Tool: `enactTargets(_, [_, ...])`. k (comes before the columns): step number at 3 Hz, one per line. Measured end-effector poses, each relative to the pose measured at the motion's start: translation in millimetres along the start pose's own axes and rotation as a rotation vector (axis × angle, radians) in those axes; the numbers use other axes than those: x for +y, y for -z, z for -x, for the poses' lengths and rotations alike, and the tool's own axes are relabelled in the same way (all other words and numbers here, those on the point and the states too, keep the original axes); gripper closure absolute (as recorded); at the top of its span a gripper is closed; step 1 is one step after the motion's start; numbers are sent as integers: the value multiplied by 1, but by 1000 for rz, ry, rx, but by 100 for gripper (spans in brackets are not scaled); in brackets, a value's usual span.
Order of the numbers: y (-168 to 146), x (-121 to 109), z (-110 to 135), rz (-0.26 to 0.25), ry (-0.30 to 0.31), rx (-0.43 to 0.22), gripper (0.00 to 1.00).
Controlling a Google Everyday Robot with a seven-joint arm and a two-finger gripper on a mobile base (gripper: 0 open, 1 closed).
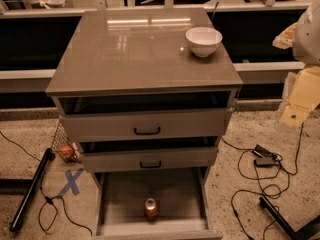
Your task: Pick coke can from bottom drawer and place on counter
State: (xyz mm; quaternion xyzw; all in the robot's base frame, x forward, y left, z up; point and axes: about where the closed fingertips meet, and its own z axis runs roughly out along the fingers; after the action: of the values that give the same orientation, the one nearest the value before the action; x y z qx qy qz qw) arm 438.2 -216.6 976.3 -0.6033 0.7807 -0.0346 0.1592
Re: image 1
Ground grey drawer cabinet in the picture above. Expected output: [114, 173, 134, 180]
[45, 7, 244, 240]

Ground white ceramic bowl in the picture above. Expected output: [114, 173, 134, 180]
[185, 27, 223, 57]

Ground grey top drawer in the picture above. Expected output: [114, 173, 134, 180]
[60, 109, 232, 142]

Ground grey middle drawer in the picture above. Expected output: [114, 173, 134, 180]
[80, 147, 218, 173]

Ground black bar on floor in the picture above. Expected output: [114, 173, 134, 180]
[9, 148, 55, 233]

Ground grey open bottom drawer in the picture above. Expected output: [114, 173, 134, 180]
[92, 168, 222, 240]

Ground black cable left floor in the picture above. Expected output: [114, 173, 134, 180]
[0, 130, 94, 237]

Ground black power adapter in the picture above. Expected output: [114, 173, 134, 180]
[252, 145, 276, 167]

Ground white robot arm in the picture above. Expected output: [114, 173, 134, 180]
[272, 0, 320, 127]

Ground grey window ledge rail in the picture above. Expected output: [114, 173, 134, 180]
[0, 61, 304, 93]

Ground black stand leg right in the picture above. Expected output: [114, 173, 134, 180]
[259, 195, 320, 240]

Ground orange ball in mesh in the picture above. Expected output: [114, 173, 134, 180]
[58, 145, 74, 162]

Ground blue tape cross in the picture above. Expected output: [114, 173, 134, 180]
[58, 168, 84, 197]

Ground red coke can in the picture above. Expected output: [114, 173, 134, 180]
[144, 198, 159, 221]

